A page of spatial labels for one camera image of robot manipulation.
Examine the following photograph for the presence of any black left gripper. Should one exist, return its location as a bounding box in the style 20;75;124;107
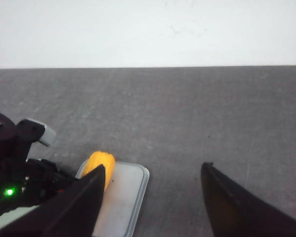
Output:
0;159;76;216

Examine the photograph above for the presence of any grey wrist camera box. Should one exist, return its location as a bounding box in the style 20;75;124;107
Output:
26;118;57;147

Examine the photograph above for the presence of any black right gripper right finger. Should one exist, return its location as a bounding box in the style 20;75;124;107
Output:
200;162;296;237

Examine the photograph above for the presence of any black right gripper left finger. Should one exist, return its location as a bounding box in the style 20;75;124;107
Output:
0;165;106;237

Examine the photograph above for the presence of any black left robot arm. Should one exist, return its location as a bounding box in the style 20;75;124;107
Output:
0;113;76;216

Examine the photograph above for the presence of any silver digital kitchen scale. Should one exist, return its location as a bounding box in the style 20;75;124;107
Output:
75;159;150;237

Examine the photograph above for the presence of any yellow corn cob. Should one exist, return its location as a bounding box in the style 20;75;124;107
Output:
81;151;115;191

